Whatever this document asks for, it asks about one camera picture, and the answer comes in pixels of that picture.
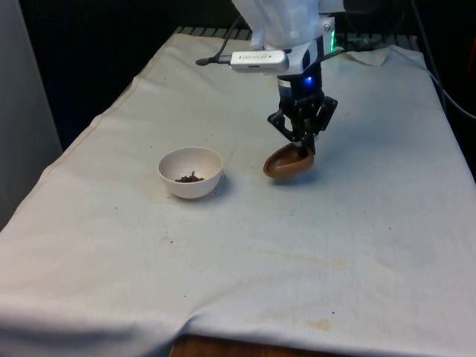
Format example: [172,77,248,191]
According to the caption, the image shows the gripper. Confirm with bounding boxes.
[266,62,339,158]

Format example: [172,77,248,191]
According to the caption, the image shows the brown cup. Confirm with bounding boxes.
[263,144,315,183]

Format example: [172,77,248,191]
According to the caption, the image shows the coffee beans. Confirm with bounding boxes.
[173,170,207,184]

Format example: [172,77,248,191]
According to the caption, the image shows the white bowl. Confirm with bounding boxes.
[157,147,225,200]

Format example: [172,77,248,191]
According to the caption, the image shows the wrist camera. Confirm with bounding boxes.
[230,49,291,74]

